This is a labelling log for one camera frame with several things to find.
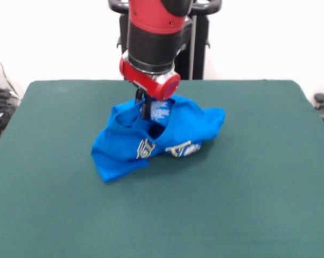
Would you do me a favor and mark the blue printed T-shirt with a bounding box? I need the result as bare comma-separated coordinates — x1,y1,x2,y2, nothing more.
90,94,227,184

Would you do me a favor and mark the dark green table cloth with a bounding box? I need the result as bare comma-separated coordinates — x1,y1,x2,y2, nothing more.
0,79,324,258

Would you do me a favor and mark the black cable tangle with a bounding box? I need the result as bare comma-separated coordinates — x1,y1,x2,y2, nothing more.
0,49,22,142

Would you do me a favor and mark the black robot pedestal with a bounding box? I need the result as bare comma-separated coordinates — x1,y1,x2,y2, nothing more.
108,0,222,81

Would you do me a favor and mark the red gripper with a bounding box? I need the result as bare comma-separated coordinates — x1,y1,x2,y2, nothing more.
119,51,182,120

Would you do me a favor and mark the black office chair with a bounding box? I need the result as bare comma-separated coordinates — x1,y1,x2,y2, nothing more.
313,92,324,135

